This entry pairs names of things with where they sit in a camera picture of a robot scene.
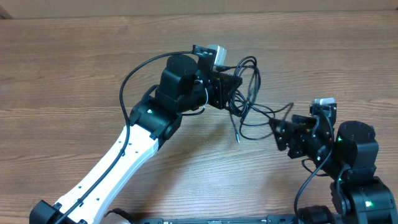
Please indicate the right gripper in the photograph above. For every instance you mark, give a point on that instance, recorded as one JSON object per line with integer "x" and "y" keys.
{"x": 296, "y": 137}

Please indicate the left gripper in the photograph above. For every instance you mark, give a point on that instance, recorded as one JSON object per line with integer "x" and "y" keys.
{"x": 219, "y": 91}

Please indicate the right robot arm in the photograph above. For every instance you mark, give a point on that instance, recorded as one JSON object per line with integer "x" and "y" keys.
{"x": 348, "y": 156}

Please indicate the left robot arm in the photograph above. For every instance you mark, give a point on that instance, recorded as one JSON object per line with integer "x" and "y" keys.
{"x": 185, "y": 86}

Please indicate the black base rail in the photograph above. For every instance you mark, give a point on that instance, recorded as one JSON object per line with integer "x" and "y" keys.
{"x": 270, "y": 219}

